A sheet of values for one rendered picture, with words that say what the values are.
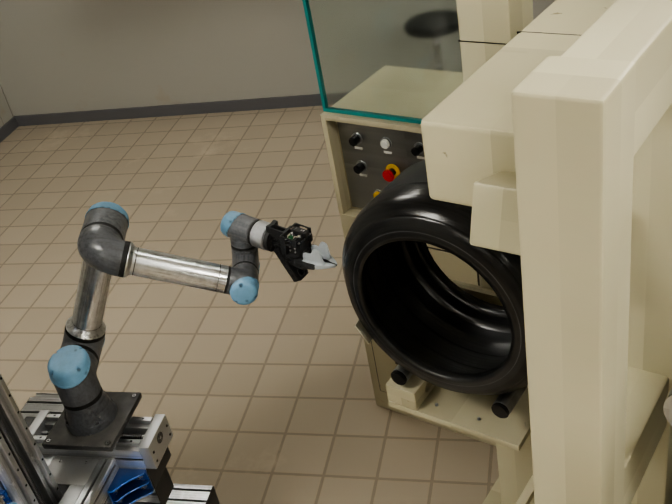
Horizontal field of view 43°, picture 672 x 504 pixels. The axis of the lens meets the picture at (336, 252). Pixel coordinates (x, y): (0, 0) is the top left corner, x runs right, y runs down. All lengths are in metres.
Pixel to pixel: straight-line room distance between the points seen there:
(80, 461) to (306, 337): 1.47
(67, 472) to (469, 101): 1.72
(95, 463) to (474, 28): 1.61
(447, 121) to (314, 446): 2.16
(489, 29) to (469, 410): 0.94
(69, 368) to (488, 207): 1.53
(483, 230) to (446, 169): 0.16
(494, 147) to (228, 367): 2.62
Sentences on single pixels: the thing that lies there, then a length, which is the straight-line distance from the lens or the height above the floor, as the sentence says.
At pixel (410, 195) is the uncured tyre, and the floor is 1.44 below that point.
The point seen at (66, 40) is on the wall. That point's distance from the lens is 6.52.
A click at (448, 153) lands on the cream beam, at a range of 1.37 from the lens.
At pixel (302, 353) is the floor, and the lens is 3.75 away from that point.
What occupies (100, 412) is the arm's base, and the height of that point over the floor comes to 0.77.
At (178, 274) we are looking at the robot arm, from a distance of 2.26.
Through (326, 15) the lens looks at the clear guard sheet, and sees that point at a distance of 2.58.
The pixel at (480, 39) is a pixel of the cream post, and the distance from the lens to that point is 2.00.
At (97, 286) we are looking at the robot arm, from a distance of 2.47.
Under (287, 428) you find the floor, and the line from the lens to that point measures 3.43.
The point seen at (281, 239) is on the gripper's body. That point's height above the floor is 1.21.
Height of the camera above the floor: 2.37
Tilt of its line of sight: 33 degrees down
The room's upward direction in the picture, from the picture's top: 11 degrees counter-clockwise
